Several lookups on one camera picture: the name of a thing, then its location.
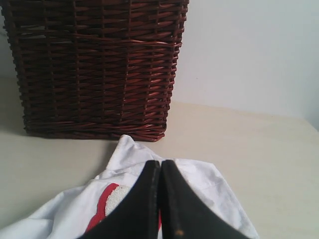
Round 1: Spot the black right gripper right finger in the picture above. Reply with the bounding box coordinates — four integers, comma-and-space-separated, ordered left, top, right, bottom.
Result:
159, 160, 247, 239

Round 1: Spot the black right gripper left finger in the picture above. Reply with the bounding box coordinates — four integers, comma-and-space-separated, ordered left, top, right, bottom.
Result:
82, 160, 160, 239

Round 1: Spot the white t-shirt red lettering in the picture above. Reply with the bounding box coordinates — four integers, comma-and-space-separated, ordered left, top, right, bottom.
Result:
0, 135, 258, 239

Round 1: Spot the dark brown wicker basket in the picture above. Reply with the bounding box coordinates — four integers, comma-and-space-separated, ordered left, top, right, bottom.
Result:
0, 0, 189, 142

